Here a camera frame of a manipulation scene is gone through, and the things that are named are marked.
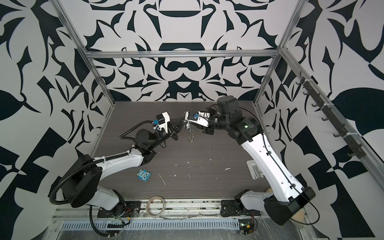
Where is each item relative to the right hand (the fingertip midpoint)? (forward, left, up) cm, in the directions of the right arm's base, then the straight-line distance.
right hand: (195, 115), depth 64 cm
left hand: (+1, +4, 0) cm, 4 cm away
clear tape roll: (-27, +24, -34) cm, 50 cm away
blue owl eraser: (-13, +29, -35) cm, 47 cm away
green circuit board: (-36, -23, -39) cm, 58 cm away
